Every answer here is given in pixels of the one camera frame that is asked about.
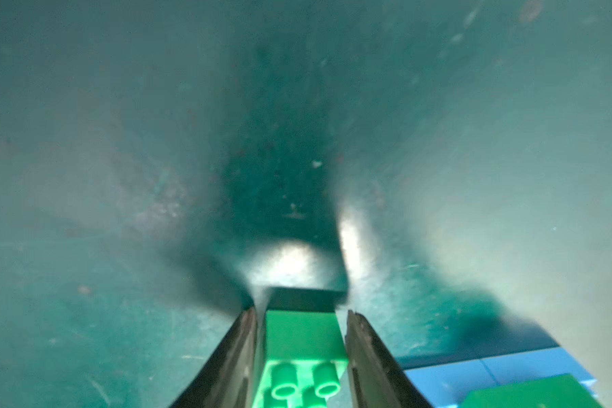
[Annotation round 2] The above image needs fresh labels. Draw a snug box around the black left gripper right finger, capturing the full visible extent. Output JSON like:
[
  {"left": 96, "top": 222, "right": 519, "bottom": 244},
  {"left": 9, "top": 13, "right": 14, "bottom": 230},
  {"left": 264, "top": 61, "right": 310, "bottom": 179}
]
[{"left": 345, "top": 310, "right": 432, "bottom": 408}]

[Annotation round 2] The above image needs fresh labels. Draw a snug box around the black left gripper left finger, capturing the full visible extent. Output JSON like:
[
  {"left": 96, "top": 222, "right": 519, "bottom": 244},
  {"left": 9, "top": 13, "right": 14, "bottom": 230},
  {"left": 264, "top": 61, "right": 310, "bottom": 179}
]
[{"left": 170, "top": 307, "right": 258, "bottom": 408}]

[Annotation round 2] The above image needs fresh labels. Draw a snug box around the blue lego plate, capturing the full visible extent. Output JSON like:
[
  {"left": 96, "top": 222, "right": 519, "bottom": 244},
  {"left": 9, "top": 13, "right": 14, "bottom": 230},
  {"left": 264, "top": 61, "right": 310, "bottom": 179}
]
[{"left": 404, "top": 344, "right": 597, "bottom": 407}]

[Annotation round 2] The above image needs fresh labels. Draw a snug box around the green lego brick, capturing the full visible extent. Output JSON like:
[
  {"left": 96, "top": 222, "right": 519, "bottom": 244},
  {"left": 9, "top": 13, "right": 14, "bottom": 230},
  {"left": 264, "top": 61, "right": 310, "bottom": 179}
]
[
  {"left": 252, "top": 288, "right": 349, "bottom": 407},
  {"left": 459, "top": 374, "right": 603, "bottom": 408}
]

